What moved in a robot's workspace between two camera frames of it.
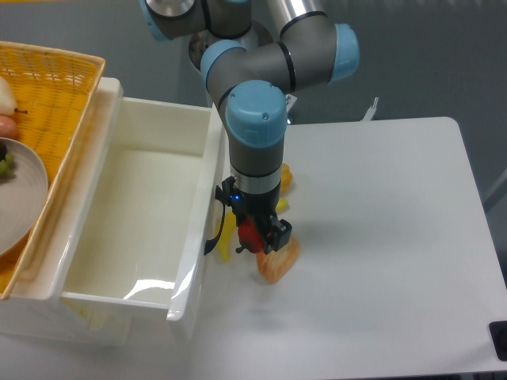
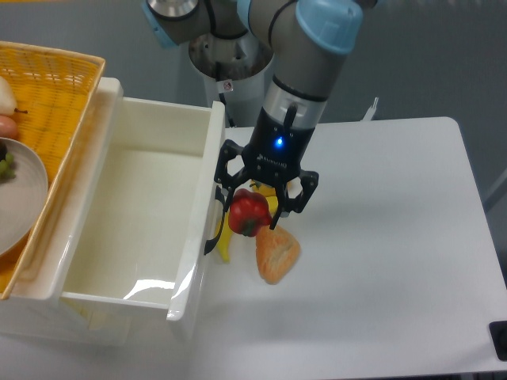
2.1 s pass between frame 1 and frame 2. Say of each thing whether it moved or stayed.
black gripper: moved
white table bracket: stayed
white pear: stayed
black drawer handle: stayed
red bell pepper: moved
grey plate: stayed
